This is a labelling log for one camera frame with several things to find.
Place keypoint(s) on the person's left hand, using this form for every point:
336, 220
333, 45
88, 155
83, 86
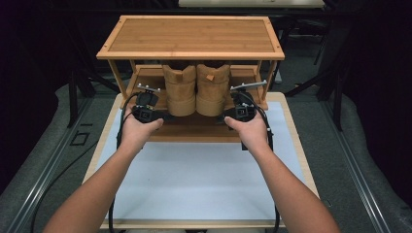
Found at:
137, 132

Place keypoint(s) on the tan suede boot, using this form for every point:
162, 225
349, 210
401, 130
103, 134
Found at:
181, 97
212, 97

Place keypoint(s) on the light background tabletop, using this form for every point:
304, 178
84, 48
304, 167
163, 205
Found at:
249, 3

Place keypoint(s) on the white table mat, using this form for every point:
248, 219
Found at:
200, 181

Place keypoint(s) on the metal floor rail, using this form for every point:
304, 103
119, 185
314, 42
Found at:
42, 174
356, 168

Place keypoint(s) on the black metal stand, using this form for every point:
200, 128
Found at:
73, 97
336, 97

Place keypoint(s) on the person's right hand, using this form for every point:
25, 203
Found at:
251, 134

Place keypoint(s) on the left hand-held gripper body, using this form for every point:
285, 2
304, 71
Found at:
147, 111

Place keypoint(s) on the wooden three-tier shoe rack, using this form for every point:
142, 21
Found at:
194, 37

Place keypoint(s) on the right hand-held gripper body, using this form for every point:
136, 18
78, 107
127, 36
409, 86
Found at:
242, 111

